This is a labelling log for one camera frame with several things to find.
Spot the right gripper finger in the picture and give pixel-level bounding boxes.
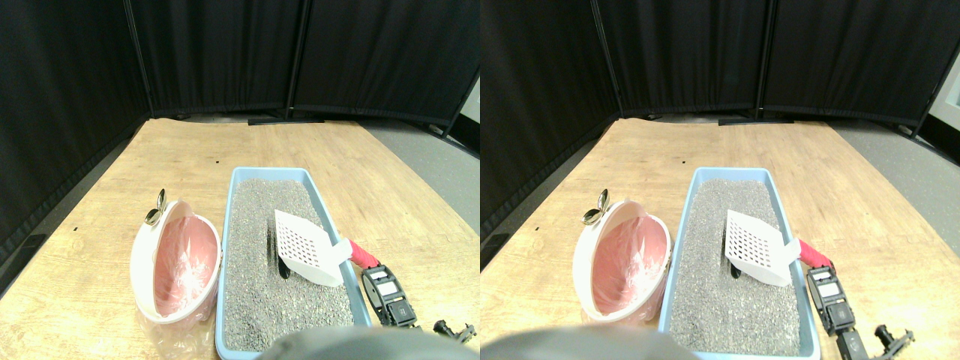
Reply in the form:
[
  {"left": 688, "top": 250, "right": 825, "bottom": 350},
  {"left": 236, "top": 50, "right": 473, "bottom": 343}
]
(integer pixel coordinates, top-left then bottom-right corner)
[
  {"left": 361, "top": 264, "right": 401, "bottom": 303},
  {"left": 806, "top": 266, "right": 846, "bottom": 305}
]

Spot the blue litter tray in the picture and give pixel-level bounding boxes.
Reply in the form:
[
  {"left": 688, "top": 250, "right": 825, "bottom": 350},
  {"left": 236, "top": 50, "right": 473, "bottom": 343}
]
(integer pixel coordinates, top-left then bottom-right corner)
[
  {"left": 658, "top": 166, "right": 822, "bottom": 360},
  {"left": 215, "top": 166, "right": 374, "bottom": 360}
]

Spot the black curtain stand foot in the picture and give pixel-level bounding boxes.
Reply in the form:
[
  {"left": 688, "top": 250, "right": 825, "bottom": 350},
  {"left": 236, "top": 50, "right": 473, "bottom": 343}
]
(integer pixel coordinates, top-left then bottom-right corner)
[
  {"left": 718, "top": 112, "right": 796, "bottom": 126},
  {"left": 247, "top": 111, "right": 326, "bottom": 126}
]

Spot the white bin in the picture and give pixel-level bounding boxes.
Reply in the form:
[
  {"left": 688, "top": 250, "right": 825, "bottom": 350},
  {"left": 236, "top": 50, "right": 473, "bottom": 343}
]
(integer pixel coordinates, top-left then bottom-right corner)
[
  {"left": 572, "top": 189, "right": 673, "bottom": 329},
  {"left": 129, "top": 189, "right": 224, "bottom": 353}
]

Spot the black curtain stand pole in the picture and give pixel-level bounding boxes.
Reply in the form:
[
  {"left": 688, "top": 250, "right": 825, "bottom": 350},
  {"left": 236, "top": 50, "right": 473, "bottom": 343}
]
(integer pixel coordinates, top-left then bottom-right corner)
[
  {"left": 283, "top": 0, "right": 311, "bottom": 121},
  {"left": 910, "top": 64, "right": 960, "bottom": 140},
  {"left": 589, "top": 0, "right": 623, "bottom": 119},
  {"left": 122, "top": 0, "right": 155, "bottom": 119},
  {"left": 753, "top": 0, "right": 778, "bottom": 121}
]

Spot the black bracket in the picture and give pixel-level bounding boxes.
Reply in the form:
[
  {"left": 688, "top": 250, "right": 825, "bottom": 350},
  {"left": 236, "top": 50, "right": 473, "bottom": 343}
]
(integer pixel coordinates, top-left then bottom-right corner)
[
  {"left": 872, "top": 324, "right": 917, "bottom": 353},
  {"left": 433, "top": 319, "right": 478, "bottom": 346}
]

